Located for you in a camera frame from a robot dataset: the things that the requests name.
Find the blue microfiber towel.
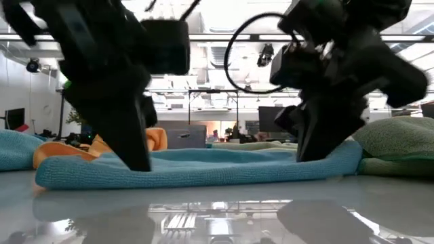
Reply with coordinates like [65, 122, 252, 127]
[0, 128, 47, 172]
[35, 140, 363, 190]

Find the black tripod stand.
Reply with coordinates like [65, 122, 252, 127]
[56, 88, 68, 140]

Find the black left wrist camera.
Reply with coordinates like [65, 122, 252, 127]
[140, 19, 191, 76]

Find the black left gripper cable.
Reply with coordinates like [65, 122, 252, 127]
[144, 0, 203, 22]

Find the pale green microfiber towel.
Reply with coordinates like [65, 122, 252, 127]
[206, 140, 299, 152]

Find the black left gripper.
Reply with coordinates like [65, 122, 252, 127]
[1, 0, 159, 172]

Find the orange microfiber towel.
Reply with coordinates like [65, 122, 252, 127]
[33, 127, 169, 170]

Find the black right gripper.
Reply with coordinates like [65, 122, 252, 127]
[274, 33, 429, 163]

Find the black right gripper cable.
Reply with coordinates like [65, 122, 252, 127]
[223, 12, 299, 95]

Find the small black monitor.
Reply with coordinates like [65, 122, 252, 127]
[4, 107, 26, 131]

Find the black bar with light strips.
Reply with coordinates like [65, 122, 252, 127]
[0, 33, 434, 43]

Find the black ceiling spotlight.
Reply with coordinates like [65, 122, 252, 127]
[26, 57, 42, 74]
[256, 43, 275, 68]

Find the silver ventilation duct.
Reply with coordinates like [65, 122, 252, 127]
[199, 0, 238, 70]

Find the large black monitor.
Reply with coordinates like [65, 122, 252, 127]
[258, 106, 289, 134]

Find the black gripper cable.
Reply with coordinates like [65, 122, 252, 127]
[223, 12, 299, 95]
[144, 0, 203, 22]

